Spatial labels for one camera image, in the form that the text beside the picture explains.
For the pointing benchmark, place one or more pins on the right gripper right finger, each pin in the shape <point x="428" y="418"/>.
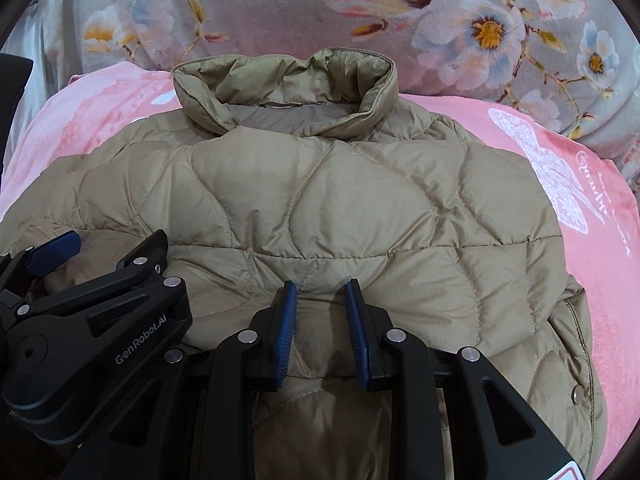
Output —
<point x="449" y="404"/>

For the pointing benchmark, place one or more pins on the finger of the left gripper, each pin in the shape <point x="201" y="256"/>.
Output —
<point x="32" y="264"/>
<point x="136" y="268"/>

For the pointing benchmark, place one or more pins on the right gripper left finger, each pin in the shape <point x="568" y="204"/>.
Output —
<point x="213" y="395"/>

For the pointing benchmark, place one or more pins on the khaki quilted puffer jacket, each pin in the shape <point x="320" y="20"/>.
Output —
<point x="318" y="171"/>

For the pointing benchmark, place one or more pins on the pink bow-print blanket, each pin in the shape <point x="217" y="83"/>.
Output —
<point x="576" y="196"/>

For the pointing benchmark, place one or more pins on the grey floral quilt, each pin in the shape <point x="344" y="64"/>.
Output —
<point x="573" y="65"/>

